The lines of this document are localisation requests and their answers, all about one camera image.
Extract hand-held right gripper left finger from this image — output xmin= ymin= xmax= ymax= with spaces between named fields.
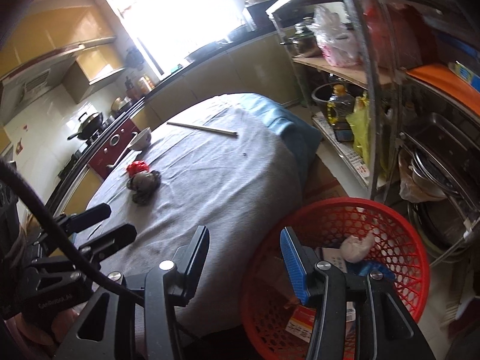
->
xmin=52 ymin=226 xmax=211 ymax=360

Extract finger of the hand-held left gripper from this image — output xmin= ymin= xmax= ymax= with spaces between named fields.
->
xmin=77 ymin=224 xmax=137 ymax=261
xmin=56 ymin=204 xmax=112 ymax=235

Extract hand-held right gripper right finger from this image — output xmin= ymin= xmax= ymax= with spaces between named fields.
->
xmin=280 ymin=227 xmax=436 ymax=360

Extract red plastic basket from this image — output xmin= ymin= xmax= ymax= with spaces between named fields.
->
xmin=240 ymin=197 xmax=431 ymax=360

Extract person's left hand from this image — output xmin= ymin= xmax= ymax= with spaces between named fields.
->
xmin=5 ymin=307 xmax=81 ymax=346

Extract dark plastic bag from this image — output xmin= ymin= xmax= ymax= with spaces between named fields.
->
xmin=127 ymin=170 xmax=162 ymax=205

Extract red plastic bag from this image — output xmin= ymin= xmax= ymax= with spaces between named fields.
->
xmin=126 ymin=161 xmax=149 ymax=178

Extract red built-in oven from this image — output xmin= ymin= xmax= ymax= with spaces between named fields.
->
xmin=88 ymin=118 xmax=141 ymax=178

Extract cardboard sheet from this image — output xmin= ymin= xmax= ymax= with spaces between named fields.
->
xmin=303 ymin=154 xmax=350 ymax=211

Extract white bowl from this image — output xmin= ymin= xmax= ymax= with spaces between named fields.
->
xmin=129 ymin=127 xmax=152 ymax=151

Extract black wok with lid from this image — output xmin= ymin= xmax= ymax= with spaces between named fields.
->
xmin=67 ymin=110 xmax=104 ymax=142

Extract grey tablecloth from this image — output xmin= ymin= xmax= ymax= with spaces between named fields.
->
xmin=85 ymin=107 xmax=304 ymax=338

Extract small cooking pot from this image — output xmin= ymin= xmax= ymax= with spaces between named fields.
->
xmin=110 ymin=97 xmax=134 ymax=113

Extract newspaper shelf liner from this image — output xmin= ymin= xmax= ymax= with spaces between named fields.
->
xmin=313 ymin=114 xmax=376 ymax=189

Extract metal chopstick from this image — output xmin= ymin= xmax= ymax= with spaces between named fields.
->
xmin=199 ymin=125 xmax=238 ymax=138

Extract long wooden stick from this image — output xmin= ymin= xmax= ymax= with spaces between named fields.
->
xmin=167 ymin=121 xmax=239 ymax=136

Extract seasoning bottles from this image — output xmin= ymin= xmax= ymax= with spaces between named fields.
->
xmin=137 ymin=76 xmax=155 ymax=96

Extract yellow plastic bag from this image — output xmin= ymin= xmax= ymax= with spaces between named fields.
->
xmin=346 ymin=95 xmax=391 ymax=176

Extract steel range hood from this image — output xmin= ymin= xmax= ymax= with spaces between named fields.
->
xmin=0 ymin=43 xmax=86 ymax=126

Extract cooking oil bottle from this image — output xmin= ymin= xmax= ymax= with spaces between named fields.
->
xmin=326 ymin=84 xmax=356 ymax=142

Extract dark hanging utensil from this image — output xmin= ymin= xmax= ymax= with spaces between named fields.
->
xmin=125 ymin=47 xmax=145 ymax=70

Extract stack of steel basins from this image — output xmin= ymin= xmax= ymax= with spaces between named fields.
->
xmin=398 ymin=112 xmax=480 ymax=249

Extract dark plastic basin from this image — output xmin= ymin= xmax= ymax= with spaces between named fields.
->
xmin=311 ymin=82 xmax=339 ymax=116

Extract steel dish rack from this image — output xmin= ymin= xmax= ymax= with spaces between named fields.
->
xmin=337 ymin=0 xmax=480 ymax=268

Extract steel basin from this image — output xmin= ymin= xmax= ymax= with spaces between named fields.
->
xmin=185 ymin=43 xmax=223 ymax=61

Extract white shelf rack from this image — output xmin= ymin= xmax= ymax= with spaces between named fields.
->
xmin=267 ymin=0 xmax=380 ymax=200

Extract bright window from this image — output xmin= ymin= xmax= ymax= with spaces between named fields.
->
xmin=94 ymin=0 xmax=252 ymax=80

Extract steel pot with lid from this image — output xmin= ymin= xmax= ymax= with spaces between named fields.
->
xmin=288 ymin=22 xmax=323 ymax=58

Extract pink and white plastic bag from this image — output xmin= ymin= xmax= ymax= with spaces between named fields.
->
xmin=311 ymin=5 xmax=363 ymax=68

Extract orange board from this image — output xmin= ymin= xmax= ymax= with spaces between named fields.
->
xmin=407 ymin=64 xmax=480 ymax=108

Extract dark microwave oven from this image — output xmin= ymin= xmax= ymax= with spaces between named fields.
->
xmin=243 ymin=2 xmax=279 ymax=31

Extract black cable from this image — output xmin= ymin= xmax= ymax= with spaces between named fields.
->
xmin=0 ymin=159 xmax=147 ymax=304

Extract small yellow wall cabinet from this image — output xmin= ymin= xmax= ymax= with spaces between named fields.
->
xmin=62 ymin=41 xmax=127 ymax=104

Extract row of yellow wall cabinets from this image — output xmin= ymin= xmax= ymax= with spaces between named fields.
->
xmin=0 ymin=5 xmax=117 ymax=79

